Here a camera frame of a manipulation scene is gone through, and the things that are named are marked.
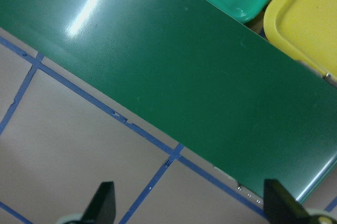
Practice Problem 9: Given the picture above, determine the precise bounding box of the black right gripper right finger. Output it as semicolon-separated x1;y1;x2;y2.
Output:
263;179;311;224

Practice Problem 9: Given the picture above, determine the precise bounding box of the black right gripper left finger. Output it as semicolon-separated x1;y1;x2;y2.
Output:
80;181;116;224

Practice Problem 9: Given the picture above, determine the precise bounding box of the green conveyor belt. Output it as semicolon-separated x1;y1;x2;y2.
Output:
1;0;336;201

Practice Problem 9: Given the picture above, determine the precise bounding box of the yellow plastic tray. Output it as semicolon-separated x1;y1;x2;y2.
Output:
263;0;336;81

